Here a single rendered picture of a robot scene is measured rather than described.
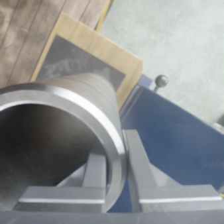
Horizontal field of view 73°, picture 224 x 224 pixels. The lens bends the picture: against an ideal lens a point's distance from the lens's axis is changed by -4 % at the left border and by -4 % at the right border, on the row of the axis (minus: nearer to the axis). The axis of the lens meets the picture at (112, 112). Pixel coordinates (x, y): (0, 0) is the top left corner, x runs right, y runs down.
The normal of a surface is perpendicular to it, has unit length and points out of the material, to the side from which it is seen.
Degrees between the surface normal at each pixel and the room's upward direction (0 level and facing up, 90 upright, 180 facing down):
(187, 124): 59
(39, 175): 90
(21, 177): 90
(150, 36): 0
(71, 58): 0
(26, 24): 0
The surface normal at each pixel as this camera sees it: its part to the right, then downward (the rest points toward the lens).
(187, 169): -0.74, -0.28
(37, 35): 0.00, 0.26
